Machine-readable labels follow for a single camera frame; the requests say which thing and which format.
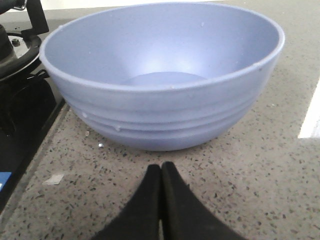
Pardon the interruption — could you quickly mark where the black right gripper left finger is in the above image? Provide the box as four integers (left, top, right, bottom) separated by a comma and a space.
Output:
92, 164, 162, 240

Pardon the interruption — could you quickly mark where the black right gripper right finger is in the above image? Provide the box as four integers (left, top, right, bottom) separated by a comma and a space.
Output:
161, 161, 244, 240

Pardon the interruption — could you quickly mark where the light blue plastic bowl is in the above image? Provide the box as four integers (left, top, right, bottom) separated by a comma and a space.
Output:
39, 2, 285, 151

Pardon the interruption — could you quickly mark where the blue sticker on cooktop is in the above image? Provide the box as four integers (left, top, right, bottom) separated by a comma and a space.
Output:
0, 172, 12, 191

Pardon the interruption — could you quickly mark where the black glass gas cooktop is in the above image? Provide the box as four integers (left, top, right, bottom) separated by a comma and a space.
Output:
0, 19, 68, 211

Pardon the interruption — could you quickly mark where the black pan support grate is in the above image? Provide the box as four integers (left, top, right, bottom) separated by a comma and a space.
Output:
0, 0, 49, 82

